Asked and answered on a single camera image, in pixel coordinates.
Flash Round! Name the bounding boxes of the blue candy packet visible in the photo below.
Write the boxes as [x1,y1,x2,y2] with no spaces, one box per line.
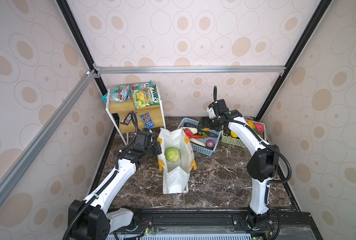
[140,113,154,130]

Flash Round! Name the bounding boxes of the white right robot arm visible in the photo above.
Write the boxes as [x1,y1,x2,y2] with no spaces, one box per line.
[199,87,292,230]

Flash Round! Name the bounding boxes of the left diagonal aluminium rail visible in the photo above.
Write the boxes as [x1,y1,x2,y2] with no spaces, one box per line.
[0,69,97,207]

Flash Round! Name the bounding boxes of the pink peach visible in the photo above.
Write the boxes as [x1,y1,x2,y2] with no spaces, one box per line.
[254,123,264,133]

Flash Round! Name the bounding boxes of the yellow candy snack bag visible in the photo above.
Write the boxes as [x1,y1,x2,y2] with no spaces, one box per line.
[132,88,152,110]

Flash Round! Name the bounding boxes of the green gummy snack bag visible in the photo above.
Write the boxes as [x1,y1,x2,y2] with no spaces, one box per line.
[101,85,131,102]

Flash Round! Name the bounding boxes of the blue plastic basket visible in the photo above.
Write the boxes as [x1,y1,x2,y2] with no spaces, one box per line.
[178,118,222,157]

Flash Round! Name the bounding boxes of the green plastic basket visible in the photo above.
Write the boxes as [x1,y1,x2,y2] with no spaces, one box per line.
[220,118,268,150]

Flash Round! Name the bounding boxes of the red bell pepper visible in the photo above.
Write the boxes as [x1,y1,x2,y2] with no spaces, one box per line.
[185,128,195,139]

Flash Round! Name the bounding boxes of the white eggplant lower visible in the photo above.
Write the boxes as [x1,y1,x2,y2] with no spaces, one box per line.
[190,138,206,147]

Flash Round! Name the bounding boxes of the red chili pepper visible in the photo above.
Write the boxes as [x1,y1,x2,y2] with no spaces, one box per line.
[193,135,209,139]

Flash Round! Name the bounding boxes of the horizontal aluminium rail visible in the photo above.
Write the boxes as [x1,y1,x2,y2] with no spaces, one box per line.
[97,66,286,74]

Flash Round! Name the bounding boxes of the purple cabbage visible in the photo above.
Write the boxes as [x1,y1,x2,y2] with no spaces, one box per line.
[206,140,215,150]

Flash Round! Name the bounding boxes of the white grocery bag yellow handles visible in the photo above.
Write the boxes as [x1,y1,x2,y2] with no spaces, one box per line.
[157,128,197,195]

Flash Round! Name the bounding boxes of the green leafy vegetable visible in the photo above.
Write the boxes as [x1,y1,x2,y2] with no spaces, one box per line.
[196,129,219,138]

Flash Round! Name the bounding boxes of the white eggplant upper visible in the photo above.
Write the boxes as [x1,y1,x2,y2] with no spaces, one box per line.
[188,128,198,135]

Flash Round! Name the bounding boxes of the brown chocolate bar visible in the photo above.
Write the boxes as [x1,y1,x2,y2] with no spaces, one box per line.
[120,112,132,126]

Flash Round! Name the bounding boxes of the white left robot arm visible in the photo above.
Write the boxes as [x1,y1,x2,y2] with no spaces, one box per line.
[63,128,162,240]

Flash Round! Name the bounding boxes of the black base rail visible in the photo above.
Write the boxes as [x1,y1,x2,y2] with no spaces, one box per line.
[107,208,322,240]

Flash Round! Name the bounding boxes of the green mint snack bag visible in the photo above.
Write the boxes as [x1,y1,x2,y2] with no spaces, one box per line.
[135,81,160,106]

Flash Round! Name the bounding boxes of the green cabbage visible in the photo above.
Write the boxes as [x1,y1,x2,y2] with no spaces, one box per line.
[164,147,181,163]

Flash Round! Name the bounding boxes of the white wooden two-tier shelf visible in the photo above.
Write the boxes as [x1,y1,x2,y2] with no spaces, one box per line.
[105,84,166,144]

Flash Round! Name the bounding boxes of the white eggplant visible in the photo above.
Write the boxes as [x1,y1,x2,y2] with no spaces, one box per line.
[190,138,206,147]
[188,128,198,135]

